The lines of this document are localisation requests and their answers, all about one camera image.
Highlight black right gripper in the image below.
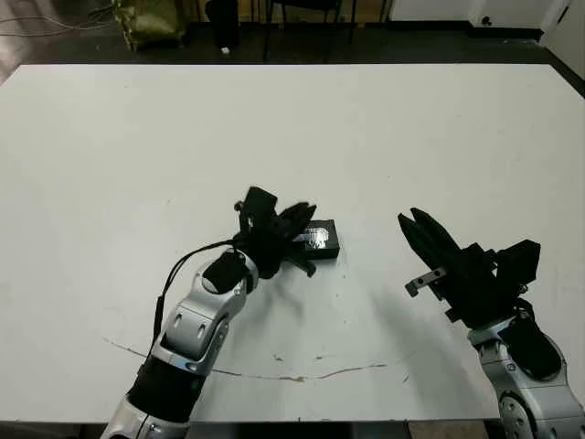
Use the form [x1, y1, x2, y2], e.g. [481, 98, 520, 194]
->
[397, 208, 525, 329]

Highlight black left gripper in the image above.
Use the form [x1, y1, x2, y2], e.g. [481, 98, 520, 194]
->
[230, 202, 318, 280]

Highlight black printed box lid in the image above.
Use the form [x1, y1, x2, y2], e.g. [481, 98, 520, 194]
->
[292, 219, 344, 261]

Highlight black upright case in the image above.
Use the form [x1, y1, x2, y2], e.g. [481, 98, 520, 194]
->
[205, 0, 240, 48]

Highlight olive green sack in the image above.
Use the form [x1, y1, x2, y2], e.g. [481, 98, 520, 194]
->
[112, 0, 187, 52]

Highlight white door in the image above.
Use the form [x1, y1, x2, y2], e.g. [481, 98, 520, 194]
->
[543, 0, 585, 82]

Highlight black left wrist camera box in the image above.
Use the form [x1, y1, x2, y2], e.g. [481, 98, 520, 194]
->
[233, 186, 280, 235]

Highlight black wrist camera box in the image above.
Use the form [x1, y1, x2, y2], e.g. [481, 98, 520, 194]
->
[495, 239, 542, 288]
[233, 186, 280, 235]

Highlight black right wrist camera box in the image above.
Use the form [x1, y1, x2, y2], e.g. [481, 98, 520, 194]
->
[495, 239, 542, 288]

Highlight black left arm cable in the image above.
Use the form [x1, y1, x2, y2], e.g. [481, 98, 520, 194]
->
[149, 235, 246, 360]

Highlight white floor cable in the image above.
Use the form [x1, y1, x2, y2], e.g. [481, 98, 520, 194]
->
[0, 4, 115, 37]

